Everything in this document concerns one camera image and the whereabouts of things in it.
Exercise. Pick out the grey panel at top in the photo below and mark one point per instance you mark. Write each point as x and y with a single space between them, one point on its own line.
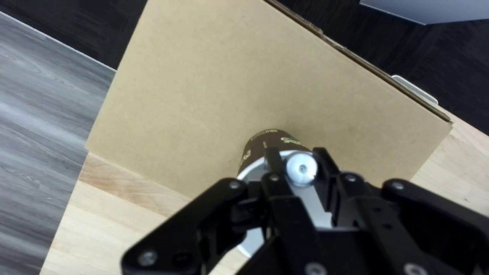
432 11

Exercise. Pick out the grey metal drawer cabinet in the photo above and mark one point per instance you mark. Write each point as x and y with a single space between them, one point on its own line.
416 89

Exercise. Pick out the brown cardboard box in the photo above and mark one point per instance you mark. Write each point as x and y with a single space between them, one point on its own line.
202 77

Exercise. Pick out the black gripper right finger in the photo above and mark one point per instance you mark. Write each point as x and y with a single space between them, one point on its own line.
397 228

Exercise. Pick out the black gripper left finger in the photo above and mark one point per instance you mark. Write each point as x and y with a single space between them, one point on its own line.
197 237

